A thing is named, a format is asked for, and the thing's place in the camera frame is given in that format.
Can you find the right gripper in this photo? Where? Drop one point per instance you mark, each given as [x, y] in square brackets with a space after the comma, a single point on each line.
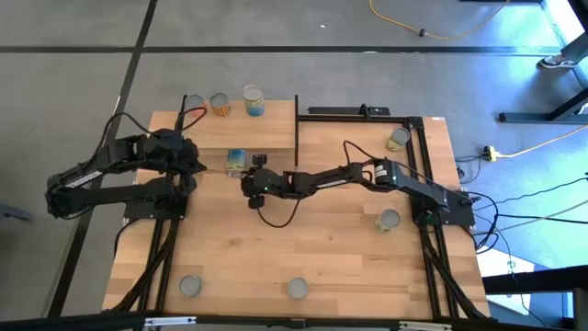
[262, 183]

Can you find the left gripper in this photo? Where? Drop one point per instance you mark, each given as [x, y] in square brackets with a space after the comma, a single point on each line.
[170, 151]

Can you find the short orange pink can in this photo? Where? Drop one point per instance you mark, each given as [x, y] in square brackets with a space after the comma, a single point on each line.
[195, 102]

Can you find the short yellow spicy can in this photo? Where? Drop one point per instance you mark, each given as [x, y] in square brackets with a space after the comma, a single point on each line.
[220, 105]

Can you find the white can green red print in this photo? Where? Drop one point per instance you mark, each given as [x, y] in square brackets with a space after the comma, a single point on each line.
[389, 220]

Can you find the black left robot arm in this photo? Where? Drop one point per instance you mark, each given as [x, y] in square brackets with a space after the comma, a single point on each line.
[92, 177]

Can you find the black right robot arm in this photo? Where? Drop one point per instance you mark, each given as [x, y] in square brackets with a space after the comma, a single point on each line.
[413, 181]

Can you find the grey floor object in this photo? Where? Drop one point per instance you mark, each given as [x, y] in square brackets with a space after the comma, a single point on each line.
[14, 212]

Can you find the yellow power plug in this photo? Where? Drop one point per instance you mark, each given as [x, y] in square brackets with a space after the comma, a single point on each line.
[490, 153]

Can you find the black desk leg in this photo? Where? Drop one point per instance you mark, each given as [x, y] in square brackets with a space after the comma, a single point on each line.
[528, 117]

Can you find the black floor beam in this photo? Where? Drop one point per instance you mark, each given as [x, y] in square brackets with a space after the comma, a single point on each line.
[542, 279]

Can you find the person's shoe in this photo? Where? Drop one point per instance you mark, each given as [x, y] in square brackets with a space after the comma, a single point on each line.
[556, 62]

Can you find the wooden shelf black frame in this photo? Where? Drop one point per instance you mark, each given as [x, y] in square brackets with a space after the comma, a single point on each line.
[257, 131]

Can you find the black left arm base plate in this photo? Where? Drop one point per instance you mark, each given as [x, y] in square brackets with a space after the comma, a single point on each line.
[138, 212]

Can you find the black rail bar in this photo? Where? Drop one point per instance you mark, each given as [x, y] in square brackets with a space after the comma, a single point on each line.
[340, 110]

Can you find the small table-level camera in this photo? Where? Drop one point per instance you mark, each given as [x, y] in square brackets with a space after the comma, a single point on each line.
[297, 323]

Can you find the silver aluminium bracket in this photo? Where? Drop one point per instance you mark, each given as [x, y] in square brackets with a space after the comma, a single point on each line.
[170, 321]
[422, 326]

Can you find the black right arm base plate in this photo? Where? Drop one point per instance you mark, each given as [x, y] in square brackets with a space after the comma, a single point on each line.
[455, 219]

